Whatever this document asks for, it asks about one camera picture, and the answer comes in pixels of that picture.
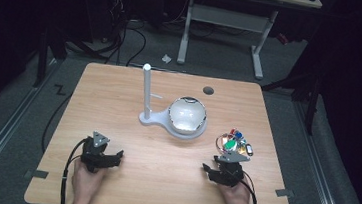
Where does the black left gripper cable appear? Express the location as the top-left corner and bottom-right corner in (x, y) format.
(59, 135), (89, 204)

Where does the small red object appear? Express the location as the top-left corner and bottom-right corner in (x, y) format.
(275, 32), (291, 46)

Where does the bundle of black cables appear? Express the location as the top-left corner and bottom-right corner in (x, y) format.
(65, 0), (152, 69)

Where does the black floor cable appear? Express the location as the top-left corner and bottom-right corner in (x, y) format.
(39, 90), (74, 156)

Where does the white stand with pole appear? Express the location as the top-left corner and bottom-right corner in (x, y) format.
(136, 62), (213, 143)

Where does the key bunch with coloured tags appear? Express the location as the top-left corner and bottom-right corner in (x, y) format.
(214, 126), (257, 158)

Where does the black metal stand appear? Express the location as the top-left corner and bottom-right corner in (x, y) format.
(256, 64), (325, 136)
(32, 26), (71, 91)

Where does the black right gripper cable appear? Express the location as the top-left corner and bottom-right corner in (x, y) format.
(239, 173), (265, 204)

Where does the grey tape strip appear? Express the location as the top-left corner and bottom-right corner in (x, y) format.
(23, 167), (50, 182)
(273, 187), (296, 199)

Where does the white-legged wooden desk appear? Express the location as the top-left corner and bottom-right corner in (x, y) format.
(98, 0), (323, 86)

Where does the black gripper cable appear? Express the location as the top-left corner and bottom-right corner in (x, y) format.
(59, 135), (89, 204)
(239, 173), (265, 204)

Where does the dark round table grommet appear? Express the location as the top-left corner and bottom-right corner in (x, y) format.
(202, 85), (216, 97)

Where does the shiny white bowl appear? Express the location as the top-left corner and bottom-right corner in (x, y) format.
(166, 94), (209, 138)

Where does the person's left hand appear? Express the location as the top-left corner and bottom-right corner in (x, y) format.
(69, 157), (109, 204)

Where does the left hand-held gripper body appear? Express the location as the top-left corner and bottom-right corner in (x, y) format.
(78, 130), (116, 176)

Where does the person's right hand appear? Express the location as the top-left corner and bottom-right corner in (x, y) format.
(217, 173), (258, 204)

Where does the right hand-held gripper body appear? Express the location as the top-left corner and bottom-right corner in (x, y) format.
(207, 150), (252, 190)

